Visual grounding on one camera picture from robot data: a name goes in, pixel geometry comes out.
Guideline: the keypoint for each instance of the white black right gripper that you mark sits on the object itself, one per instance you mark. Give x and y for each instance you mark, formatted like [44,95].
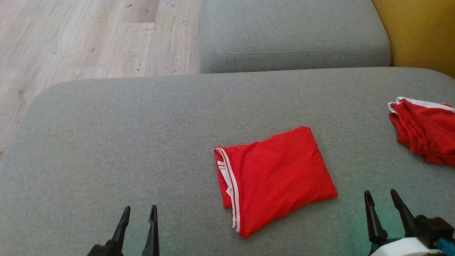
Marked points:
[401,247]

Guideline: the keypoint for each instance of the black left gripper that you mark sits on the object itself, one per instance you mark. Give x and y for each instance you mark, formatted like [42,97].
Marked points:
[105,250]

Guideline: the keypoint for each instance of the red shorts with white stripe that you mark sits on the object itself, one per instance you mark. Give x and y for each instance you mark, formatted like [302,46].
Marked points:
[426,131]

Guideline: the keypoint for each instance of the red jersey with white trim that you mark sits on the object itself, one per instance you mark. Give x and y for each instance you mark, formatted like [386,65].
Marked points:
[280,177]

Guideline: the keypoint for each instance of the blue right wrist connector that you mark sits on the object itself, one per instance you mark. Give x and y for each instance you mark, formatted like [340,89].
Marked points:
[446,246]

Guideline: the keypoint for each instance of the large grey sofa seat cushion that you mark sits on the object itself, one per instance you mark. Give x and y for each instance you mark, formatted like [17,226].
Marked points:
[142,142]

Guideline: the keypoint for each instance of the yellow sofa backrest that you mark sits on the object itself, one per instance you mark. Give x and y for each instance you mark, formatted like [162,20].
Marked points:
[423,32]

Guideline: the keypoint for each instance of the small grey sofa seat cushion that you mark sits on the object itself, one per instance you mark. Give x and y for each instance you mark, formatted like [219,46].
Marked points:
[291,28]

